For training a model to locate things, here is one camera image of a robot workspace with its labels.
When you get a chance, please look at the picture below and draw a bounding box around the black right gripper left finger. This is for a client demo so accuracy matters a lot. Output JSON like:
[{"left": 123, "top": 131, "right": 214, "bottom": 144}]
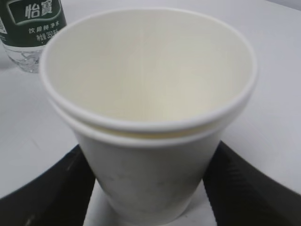
[{"left": 0, "top": 145, "right": 95, "bottom": 226}]

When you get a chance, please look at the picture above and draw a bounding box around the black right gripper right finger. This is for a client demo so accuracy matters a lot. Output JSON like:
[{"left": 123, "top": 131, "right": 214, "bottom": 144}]
[{"left": 203, "top": 142, "right": 301, "bottom": 226}]

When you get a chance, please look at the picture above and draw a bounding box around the white paper cup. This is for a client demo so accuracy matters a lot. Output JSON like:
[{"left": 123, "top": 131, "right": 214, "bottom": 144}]
[
  {"left": 50, "top": 94, "right": 250, "bottom": 226},
  {"left": 40, "top": 8, "right": 258, "bottom": 139}
]

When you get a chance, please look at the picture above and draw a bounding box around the clear green-label water bottle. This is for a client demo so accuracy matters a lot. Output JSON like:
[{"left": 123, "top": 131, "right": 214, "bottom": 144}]
[{"left": 0, "top": 0, "right": 67, "bottom": 73}]

